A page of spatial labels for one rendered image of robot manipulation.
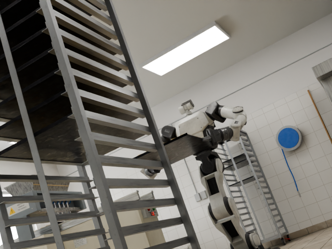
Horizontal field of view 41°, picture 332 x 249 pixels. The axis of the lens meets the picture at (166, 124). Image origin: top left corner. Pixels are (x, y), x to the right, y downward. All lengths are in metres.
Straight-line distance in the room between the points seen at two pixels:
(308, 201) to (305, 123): 1.21
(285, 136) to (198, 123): 3.89
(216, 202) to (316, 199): 4.09
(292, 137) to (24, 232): 4.71
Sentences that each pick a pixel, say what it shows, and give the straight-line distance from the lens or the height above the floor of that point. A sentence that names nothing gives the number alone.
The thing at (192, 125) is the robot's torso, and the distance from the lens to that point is 3.43.
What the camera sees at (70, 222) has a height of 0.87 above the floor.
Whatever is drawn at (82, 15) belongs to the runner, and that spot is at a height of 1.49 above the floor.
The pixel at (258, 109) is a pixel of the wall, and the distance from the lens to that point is 7.49.
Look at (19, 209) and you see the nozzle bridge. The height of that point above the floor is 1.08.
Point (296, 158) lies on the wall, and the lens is 7.29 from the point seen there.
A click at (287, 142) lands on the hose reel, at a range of 7.17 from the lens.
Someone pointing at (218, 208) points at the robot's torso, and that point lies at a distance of 3.26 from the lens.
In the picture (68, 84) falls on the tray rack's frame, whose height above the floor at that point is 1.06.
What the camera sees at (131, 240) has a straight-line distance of 3.34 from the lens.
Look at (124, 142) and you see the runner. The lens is 1.84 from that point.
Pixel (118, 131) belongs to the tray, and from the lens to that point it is 1.96.
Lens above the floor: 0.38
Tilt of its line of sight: 16 degrees up
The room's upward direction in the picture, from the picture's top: 20 degrees counter-clockwise
